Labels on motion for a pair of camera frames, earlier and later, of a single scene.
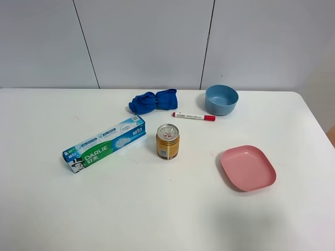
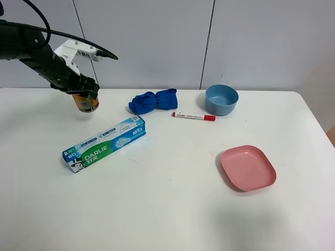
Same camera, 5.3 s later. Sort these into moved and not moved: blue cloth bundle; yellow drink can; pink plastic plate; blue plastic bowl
Moved: yellow drink can
Not moved: blue cloth bundle; blue plastic bowl; pink plastic plate
